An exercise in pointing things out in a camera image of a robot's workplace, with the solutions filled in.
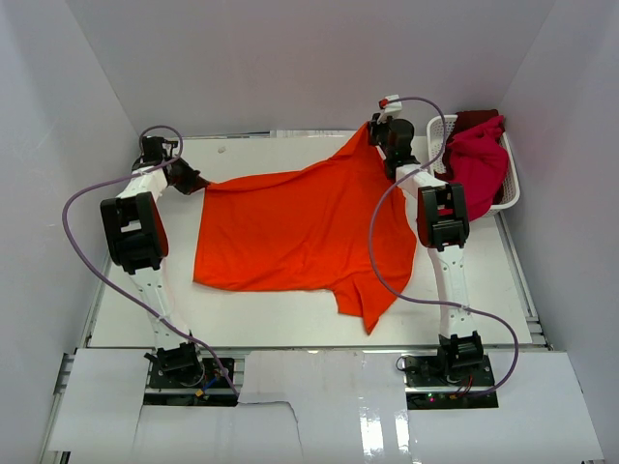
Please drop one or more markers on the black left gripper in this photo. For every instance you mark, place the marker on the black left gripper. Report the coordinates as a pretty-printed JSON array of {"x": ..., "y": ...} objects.
[{"x": 193, "y": 181}]

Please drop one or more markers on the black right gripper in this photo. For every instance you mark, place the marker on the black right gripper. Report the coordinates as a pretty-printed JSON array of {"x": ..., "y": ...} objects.
[{"x": 374, "y": 128}]

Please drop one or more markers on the orange t shirt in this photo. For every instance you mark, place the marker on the orange t shirt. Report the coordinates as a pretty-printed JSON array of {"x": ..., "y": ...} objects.
[{"x": 330, "y": 226}]

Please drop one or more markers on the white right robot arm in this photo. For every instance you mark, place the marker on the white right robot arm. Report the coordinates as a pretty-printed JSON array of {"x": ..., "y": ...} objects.
[{"x": 443, "y": 229}]

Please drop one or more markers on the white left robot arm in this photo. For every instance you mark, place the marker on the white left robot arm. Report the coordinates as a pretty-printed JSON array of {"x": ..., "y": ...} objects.
[{"x": 138, "y": 244}]

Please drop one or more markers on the white perforated plastic basket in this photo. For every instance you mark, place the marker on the white perforated plastic basket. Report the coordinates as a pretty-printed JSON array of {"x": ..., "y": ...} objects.
[{"x": 438, "y": 130}]

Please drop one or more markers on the dark maroon t shirt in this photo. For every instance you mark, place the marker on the dark maroon t shirt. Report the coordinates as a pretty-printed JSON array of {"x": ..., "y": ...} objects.
[{"x": 469, "y": 119}]

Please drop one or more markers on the printed paper strip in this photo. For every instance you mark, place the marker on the printed paper strip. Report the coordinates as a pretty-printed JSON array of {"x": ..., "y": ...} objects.
[{"x": 311, "y": 133}]

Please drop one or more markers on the crimson red t shirt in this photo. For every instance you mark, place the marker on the crimson red t shirt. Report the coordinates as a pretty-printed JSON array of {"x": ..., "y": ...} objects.
[{"x": 475, "y": 159}]

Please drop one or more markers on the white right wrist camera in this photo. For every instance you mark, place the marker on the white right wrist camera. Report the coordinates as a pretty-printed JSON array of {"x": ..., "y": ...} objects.
[{"x": 390, "y": 108}]

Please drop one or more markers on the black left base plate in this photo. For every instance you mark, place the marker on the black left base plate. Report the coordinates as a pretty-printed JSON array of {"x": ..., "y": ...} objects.
[{"x": 206, "y": 388}]

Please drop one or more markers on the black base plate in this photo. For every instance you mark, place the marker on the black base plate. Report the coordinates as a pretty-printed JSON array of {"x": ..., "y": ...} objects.
[
  {"x": 206, "y": 388},
  {"x": 429, "y": 388}
]

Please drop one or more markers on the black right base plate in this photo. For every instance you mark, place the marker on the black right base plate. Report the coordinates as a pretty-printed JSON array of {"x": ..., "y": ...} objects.
[{"x": 429, "y": 388}]

